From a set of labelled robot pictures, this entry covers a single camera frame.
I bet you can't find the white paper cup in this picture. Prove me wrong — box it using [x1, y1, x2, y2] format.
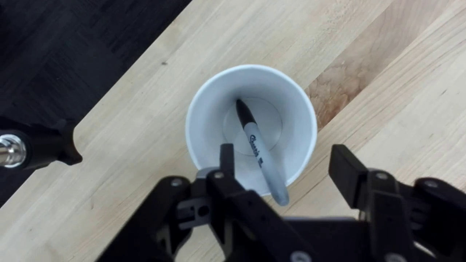
[184, 63, 320, 197]

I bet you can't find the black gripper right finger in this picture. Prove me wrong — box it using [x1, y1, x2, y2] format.
[330, 142, 466, 262]

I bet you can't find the black metal table bracket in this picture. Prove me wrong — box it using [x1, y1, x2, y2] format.
[0, 126, 85, 171]

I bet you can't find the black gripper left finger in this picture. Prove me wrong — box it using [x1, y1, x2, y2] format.
[97, 142, 312, 262]

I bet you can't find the grey marker pen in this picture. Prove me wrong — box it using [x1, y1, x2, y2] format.
[235, 97, 292, 208]

